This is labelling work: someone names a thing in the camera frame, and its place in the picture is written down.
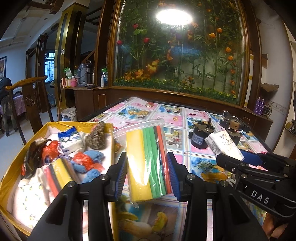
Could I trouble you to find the standing person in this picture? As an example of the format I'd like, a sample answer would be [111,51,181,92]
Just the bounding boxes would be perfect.
[0,76,13,110]

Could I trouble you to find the white plastic bucket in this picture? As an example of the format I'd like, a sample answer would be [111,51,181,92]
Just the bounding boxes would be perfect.
[61,108,77,121]

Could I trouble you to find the purple bottles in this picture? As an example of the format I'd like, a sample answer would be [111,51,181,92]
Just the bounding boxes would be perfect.
[253,97,265,115]

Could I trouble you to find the blue knitted cloth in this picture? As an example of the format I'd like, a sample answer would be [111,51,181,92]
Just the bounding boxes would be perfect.
[70,150,105,183]

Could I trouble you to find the bagged yellow green sponges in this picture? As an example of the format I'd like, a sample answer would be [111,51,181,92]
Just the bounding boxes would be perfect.
[114,119,172,207]

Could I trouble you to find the brown woven scrubber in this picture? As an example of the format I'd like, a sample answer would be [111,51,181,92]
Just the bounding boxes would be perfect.
[85,121,106,150]

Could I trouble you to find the grey thermos kettle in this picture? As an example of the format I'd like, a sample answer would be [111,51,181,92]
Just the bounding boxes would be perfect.
[76,63,91,86]

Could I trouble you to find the black foil snack pouch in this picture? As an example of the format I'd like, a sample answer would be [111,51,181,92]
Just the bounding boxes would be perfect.
[21,138,51,179]

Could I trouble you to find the black motor with wooden pulley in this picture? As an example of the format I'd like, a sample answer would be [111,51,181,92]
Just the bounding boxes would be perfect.
[226,119,242,145]

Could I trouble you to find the flower aquarium display panel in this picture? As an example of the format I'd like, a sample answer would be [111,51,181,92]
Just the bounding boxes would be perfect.
[109,1,250,105]

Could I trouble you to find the yellow cardboard box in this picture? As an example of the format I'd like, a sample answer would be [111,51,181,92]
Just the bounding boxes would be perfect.
[1,121,114,237]

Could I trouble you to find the white orange tissue pack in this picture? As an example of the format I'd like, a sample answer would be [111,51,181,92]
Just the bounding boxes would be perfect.
[205,131,244,161]

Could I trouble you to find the black motor with shaft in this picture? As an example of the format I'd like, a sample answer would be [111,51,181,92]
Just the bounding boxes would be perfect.
[189,118,215,149]

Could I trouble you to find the dark wooden cabinet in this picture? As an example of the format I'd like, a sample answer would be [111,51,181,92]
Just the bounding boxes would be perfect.
[58,86,273,141]

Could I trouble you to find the wooden armchair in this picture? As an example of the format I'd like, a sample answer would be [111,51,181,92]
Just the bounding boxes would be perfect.
[5,75,54,145]

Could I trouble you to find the white floral tissue pack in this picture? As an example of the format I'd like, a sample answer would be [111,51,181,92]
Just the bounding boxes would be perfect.
[15,180,48,229]

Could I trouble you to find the blue white tissue pack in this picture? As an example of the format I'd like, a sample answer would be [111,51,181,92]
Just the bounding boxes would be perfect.
[58,126,85,155]

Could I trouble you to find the yellow red sponge stack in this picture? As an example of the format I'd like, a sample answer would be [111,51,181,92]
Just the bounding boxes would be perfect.
[43,157,80,197]

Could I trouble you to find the red plastic bag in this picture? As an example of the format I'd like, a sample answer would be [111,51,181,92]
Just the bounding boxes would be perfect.
[42,141,60,165]

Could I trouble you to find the pink cup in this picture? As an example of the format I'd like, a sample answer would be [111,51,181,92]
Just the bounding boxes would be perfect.
[70,78,77,87]

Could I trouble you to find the blue thermos flask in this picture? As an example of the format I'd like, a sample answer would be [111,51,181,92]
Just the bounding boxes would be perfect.
[62,115,71,121]

